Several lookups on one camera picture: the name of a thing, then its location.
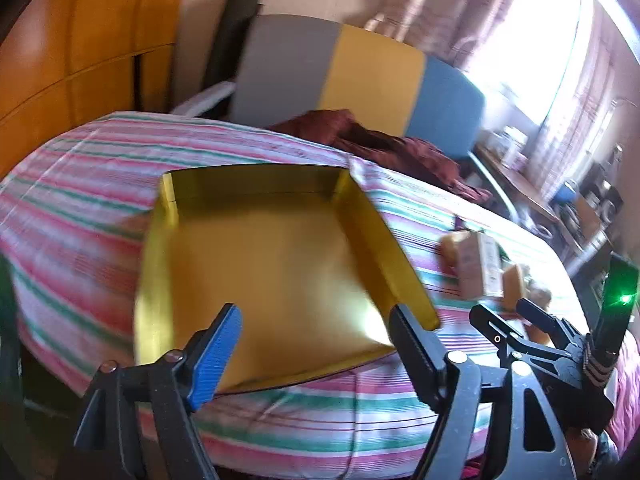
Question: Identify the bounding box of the white printed carton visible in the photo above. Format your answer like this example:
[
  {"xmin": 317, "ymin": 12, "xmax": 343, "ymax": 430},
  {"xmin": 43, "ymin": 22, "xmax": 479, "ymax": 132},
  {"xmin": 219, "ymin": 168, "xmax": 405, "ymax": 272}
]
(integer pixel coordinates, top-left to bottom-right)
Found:
[{"xmin": 492, "ymin": 127, "xmax": 528, "ymax": 168}]

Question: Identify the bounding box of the yellow sponge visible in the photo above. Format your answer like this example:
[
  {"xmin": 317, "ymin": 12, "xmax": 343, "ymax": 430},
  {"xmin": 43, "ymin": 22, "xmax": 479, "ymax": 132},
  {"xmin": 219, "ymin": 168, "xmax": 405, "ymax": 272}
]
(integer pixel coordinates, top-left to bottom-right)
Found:
[
  {"xmin": 502, "ymin": 262, "xmax": 526, "ymax": 308},
  {"xmin": 440, "ymin": 231, "xmax": 471, "ymax": 266}
]

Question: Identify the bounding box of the gold metal tin box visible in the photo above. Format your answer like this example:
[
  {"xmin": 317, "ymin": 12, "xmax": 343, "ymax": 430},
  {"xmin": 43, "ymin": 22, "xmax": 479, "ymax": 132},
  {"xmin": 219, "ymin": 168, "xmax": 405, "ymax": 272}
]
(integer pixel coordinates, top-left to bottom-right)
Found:
[{"xmin": 132, "ymin": 162, "xmax": 442, "ymax": 393}]

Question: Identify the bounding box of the pink green striped bed sheet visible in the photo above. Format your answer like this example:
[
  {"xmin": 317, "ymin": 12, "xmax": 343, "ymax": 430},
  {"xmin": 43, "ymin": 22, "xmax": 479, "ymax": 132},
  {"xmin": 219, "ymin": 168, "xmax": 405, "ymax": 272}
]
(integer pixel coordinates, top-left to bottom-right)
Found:
[{"xmin": 0, "ymin": 110, "xmax": 601, "ymax": 466}]

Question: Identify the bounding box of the wooden side desk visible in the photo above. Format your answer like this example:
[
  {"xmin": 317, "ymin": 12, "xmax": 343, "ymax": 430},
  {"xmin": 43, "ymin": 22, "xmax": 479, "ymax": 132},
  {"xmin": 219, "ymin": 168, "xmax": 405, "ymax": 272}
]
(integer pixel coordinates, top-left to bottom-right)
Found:
[{"xmin": 475, "ymin": 142, "xmax": 616, "ymax": 271}]

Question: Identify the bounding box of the maroon cloth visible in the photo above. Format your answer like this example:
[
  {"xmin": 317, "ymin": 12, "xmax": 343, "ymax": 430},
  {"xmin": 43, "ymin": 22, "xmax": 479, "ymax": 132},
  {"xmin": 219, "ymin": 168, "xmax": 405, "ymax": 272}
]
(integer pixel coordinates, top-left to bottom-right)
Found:
[{"xmin": 270, "ymin": 108, "xmax": 493, "ymax": 203}]

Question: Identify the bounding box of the black speaker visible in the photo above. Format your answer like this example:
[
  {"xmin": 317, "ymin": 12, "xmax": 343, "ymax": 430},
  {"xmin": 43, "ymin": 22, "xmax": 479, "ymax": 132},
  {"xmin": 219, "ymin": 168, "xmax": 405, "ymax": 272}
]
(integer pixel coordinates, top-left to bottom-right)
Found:
[{"xmin": 580, "ymin": 145, "xmax": 626, "ymax": 221}]

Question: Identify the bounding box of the black rolled mat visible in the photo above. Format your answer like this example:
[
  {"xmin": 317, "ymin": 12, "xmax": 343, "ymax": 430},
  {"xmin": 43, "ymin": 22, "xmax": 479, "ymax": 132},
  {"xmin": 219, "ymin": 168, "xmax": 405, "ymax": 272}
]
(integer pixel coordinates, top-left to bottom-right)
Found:
[{"xmin": 202, "ymin": 0, "xmax": 263, "ymax": 93}]

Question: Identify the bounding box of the bright window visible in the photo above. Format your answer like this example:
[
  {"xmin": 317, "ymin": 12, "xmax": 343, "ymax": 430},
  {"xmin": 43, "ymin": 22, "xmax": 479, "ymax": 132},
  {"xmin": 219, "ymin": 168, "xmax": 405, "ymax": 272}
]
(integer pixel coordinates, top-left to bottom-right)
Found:
[{"xmin": 465, "ymin": 0, "xmax": 586, "ymax": 126}]

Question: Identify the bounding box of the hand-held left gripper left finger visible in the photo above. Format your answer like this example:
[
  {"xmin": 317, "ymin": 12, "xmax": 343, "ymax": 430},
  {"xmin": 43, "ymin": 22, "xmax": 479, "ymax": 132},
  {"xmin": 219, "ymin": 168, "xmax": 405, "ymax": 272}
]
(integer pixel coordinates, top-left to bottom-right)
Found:
[{"xmin": 74, "ymin": 303, "xmax": 244, "ymax": 480}]

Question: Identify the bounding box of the cream printed carton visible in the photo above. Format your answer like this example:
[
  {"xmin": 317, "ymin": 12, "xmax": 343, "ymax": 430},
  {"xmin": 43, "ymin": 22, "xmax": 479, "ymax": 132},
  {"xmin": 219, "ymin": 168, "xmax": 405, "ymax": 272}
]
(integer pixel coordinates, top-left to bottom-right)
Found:
[{"xmin": 457, "ymin": 230, "xmax": 503, "ymax": 298}]

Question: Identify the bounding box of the grey yellow blue sofa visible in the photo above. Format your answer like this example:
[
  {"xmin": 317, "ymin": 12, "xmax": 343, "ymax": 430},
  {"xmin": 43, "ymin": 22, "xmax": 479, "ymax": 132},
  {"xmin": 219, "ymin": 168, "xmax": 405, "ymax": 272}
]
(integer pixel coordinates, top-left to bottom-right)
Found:
[{"xmin": 170, "ymin": 12, "xmax": 521, "ymax": 221}]

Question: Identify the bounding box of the pink patterned curtain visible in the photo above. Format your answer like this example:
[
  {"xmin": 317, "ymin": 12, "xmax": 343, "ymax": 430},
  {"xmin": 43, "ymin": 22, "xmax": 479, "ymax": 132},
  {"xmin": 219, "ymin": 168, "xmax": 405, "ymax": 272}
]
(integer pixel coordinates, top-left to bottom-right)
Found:
[
  {"xmin": 365, "ymin": 0, "xmax": 516, "ymax": 71},
  {"xmin": 540, "ymin": 0, "xmax": 640, "ymax": 201}
]

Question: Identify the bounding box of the dark glass side table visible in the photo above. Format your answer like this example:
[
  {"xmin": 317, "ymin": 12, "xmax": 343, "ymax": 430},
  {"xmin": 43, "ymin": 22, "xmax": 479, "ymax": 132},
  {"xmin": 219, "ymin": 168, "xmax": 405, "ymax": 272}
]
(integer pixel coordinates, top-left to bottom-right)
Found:
[{"xmin": 0, "ymin": 255, "xmax": 23, "ymax": 461}]

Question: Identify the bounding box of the orange wooden wardrobe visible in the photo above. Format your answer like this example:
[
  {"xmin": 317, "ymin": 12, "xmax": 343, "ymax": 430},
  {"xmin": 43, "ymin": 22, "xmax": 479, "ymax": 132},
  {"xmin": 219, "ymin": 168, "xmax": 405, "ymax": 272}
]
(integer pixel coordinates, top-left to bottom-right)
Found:
[{"xmin": 0, "ymin": 0, "xmax": 193, "ymax": 181}]

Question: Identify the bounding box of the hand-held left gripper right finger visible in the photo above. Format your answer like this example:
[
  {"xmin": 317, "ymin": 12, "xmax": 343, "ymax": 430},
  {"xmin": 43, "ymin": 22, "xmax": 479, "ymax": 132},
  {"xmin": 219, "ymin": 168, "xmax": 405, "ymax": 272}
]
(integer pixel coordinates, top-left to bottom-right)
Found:
[{"xmin": 389, "ymin": 304, "xmax": 576, "ymax": 480}]

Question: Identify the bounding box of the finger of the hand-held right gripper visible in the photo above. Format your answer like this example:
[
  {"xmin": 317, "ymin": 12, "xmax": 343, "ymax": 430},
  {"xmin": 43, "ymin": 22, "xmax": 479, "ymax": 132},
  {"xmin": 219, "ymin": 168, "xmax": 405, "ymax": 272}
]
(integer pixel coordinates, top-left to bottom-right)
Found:
[
  {"xmin": 517, "ymin": 298, "xmax": 588, "ymax": 356},
  {"xmin": 470, "ymin": 304, "xmax": 583, "ymax": 386}
]

